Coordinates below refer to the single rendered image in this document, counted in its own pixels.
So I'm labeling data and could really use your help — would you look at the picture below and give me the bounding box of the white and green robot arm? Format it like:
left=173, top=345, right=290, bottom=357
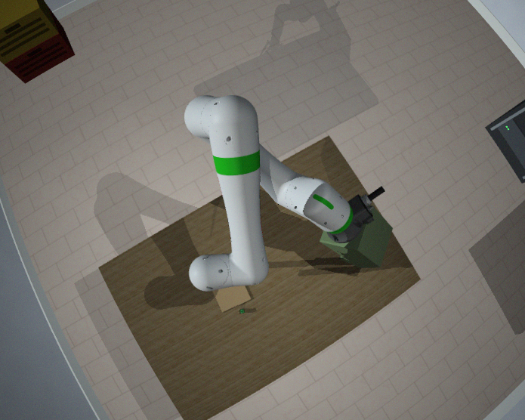
left=184, top=95, right=385, bottom=292

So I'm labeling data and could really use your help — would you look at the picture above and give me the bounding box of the tan flat mat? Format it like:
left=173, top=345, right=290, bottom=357
left=213, top=286, right=251, bottom=312

